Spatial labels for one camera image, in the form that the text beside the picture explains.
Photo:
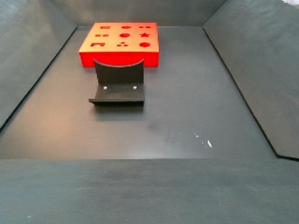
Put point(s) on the red shape sorter block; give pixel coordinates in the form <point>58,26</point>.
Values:
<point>120,43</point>

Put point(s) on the black curved holder stand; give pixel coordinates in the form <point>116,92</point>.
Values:
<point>120,84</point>

